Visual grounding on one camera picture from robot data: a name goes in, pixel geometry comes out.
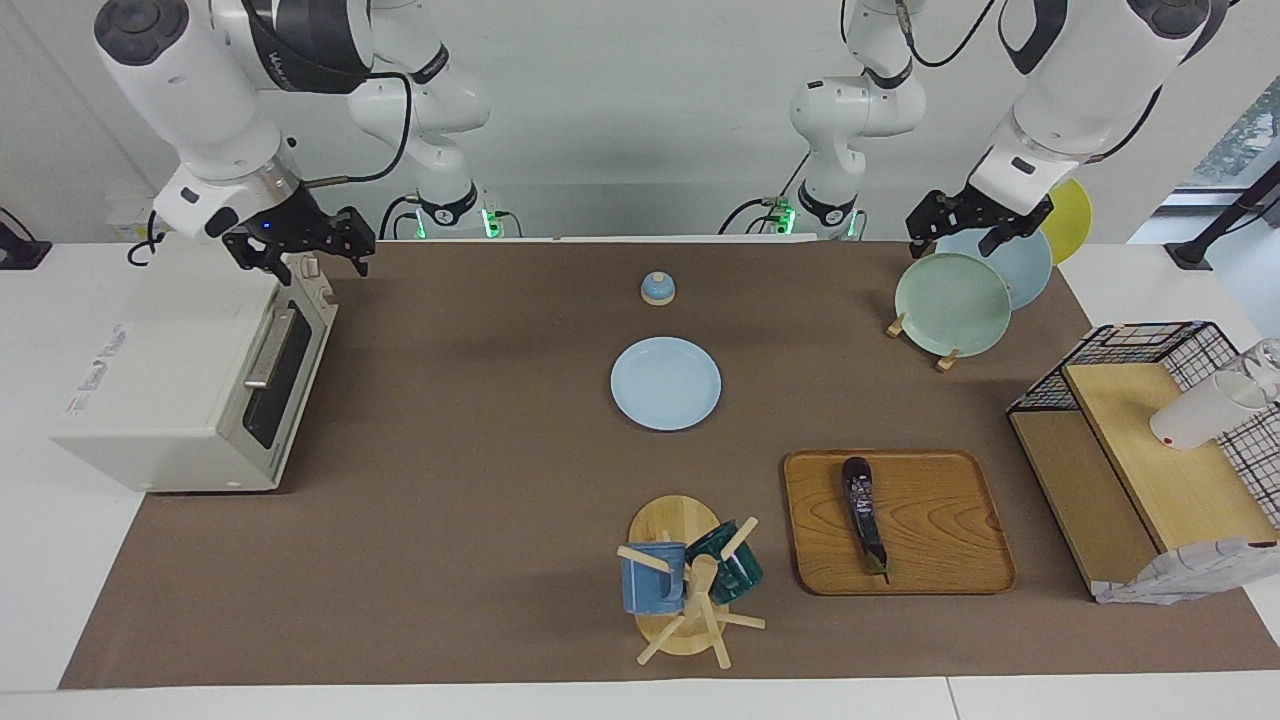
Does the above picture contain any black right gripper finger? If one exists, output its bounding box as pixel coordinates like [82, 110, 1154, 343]
[240, 248, 291, 286]
[345, 208, 376, 276]

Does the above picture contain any toaster oven glass door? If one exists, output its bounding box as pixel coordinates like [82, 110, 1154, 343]
[235, 280, 339, 486]

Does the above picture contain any dark purple eggplant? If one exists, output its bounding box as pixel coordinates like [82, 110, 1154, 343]
[842, 457, 891, 581]

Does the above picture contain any small light blue plate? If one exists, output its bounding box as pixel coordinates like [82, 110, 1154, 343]
[610, 336, 723, 432]

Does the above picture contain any cream toaster oven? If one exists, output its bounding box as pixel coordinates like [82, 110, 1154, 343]
[50, 245, 339, 494]

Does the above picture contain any large light blue plate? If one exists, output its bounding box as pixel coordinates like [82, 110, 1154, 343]
[935, 228, 1054, 311]

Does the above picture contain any yellow plate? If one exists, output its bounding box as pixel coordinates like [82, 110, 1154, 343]
[1040, 178, 1093, 266]

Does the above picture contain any light green plate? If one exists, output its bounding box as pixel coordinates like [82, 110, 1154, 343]
[894, 252, 1013, 359]

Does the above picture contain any wooden plate rack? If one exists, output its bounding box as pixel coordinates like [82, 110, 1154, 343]
[885, 312, 963, 373]

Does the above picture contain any brown table mat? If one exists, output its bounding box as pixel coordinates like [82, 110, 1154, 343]
[58, 240, 1280, 691]

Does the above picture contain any black desk clamp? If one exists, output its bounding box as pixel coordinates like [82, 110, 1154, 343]
[0, 207, 53, 271]

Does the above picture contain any white cup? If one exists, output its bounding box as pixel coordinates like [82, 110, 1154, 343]
[1149, 368, 1271, 451]

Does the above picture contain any rectangular wooden tray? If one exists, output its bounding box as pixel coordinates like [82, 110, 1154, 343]
[783, 449, 1018, 597]

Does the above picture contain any clear glass cup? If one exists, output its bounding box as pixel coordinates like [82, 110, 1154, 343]
[1243, 338, 1280, 401]

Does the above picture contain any wooden mug tree stand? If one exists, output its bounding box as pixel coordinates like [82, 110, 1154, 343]
[616, 494, 767, 671]

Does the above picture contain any dark green mug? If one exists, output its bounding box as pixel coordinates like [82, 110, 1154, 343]
[685, 519, 765, 606]

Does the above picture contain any blue mug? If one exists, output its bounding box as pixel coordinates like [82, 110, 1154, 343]
[620, 541, 688, 616]

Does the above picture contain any black base cable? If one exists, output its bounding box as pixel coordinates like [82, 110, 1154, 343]
[378, 195, 421, 241]
[718, 195, 801, 236]

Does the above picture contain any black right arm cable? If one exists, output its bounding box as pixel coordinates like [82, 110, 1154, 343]
[300, 72, 413, 191]

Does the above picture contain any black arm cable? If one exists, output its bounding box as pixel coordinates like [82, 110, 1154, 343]
[840, 0, 1001, 71]
[300, 72, 413, 191]

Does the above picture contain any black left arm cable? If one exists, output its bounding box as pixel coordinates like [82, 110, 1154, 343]
[840, 0, 1001, 71]

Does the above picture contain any wire and wood shelf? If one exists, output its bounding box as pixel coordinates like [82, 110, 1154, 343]
[1006, 321, 1280, 606]

